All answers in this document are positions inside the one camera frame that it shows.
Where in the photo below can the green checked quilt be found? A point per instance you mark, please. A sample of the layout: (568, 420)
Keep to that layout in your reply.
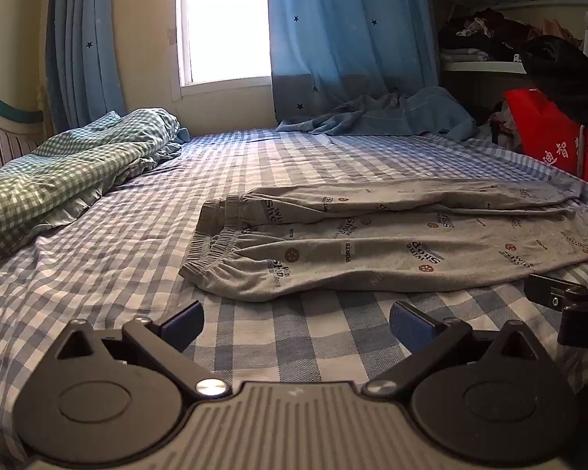
(54, 176)

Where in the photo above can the blue crumpled cloth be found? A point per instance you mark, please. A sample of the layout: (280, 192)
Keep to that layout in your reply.
(411, 112)

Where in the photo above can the dark cloth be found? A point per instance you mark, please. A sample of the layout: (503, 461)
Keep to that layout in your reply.
(568, 78)

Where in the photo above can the grey printed pants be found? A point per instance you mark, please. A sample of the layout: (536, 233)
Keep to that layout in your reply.
(397, 249)

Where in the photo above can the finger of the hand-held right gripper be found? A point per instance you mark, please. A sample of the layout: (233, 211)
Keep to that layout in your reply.
(553, 290)

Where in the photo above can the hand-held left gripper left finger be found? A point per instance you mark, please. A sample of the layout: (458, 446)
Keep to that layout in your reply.
(184, 324)

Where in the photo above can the red bag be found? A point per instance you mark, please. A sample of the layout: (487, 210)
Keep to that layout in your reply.
(539, 127)

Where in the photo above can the blue checked bed sheet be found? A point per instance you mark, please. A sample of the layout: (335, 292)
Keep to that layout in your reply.
(127, 254)

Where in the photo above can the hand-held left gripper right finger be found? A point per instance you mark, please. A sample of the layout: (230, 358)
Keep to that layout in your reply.
(410, 325)

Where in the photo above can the clothes on shelf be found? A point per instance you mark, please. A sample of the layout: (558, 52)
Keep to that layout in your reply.
(480, 34)

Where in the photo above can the blue star curtain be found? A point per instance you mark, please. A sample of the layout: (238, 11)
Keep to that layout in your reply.
(343, 34)
(83, 34)

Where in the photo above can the striped headboard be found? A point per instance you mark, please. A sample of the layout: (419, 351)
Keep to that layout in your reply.
(5, 142)

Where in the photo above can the window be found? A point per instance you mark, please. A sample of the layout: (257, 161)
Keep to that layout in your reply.
(225, 19)

